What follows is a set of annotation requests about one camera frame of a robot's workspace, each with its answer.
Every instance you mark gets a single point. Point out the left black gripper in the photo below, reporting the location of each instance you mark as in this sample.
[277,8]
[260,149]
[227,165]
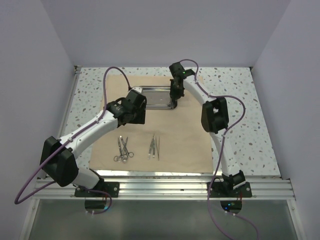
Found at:
[140,119]

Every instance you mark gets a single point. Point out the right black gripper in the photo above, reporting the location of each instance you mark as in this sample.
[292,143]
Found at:
[175,95]

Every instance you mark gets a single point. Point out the steel instrument tray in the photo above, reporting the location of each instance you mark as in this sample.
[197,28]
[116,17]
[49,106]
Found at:
[158,97]

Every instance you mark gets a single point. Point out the steel tweezers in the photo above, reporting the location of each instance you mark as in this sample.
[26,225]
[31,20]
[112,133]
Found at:
[157,140]
[150,150]
[153,146]

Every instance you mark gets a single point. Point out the steel surgical scissors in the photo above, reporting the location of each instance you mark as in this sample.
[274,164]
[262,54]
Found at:
[118,158]

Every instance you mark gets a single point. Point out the steel forceps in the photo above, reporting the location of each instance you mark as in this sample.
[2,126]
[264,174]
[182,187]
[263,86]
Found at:
[126,148]

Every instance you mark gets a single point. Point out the beige cloth wrap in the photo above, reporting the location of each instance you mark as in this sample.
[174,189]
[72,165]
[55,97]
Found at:
[184,145]

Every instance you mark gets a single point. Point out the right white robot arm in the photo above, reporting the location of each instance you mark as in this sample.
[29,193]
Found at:
[215,121]

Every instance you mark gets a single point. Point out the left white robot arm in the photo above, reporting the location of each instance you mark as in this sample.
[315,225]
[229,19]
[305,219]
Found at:
[58,158]

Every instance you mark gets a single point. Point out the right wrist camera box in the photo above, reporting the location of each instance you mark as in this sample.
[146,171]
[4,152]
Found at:
[177,70]

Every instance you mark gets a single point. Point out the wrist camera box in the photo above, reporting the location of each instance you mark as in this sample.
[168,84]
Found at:
[177,70]
[136,97]

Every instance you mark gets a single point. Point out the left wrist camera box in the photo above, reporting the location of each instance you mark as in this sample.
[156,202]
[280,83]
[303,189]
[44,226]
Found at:
[136,97]

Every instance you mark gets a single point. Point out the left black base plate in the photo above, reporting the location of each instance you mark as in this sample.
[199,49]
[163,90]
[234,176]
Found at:
[110,187]

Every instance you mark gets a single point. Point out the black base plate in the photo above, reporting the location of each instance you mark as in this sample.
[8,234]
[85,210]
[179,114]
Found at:
[110,187]
[219,189]

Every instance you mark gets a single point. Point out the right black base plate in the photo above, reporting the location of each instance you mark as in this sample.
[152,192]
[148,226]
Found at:
[219,189]

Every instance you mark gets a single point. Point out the aluminium front rail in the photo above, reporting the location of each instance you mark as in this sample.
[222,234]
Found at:
[196,188]

